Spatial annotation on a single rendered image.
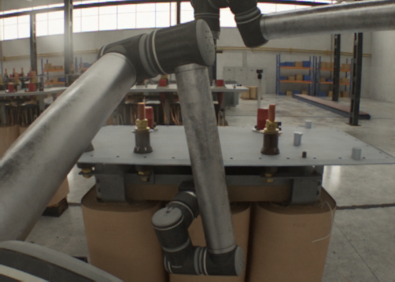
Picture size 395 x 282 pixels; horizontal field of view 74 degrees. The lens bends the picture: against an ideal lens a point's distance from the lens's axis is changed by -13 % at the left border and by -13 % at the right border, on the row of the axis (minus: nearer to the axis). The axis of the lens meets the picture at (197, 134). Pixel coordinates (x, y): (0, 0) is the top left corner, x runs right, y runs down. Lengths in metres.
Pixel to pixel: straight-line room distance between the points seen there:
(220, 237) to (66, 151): 0.57
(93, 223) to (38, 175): 0.94
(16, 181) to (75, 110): 0.22
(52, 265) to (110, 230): 1.22
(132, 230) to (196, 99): 0.79
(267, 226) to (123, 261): 0.72
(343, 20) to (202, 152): 0.61
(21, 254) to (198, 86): 0.70
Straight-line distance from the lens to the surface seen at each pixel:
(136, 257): 1.53
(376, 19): 1.00
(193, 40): 0.85
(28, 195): 0.57
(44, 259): 0.28
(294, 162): 1.19
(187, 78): 0.87
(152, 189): 1.47
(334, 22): 1.02
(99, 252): 1.58
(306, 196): 1.43
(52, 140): 0.63
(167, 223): 0.98
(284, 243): 1.48
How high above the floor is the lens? 1.70
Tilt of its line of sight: 12 degrees down
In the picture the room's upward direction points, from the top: straight up
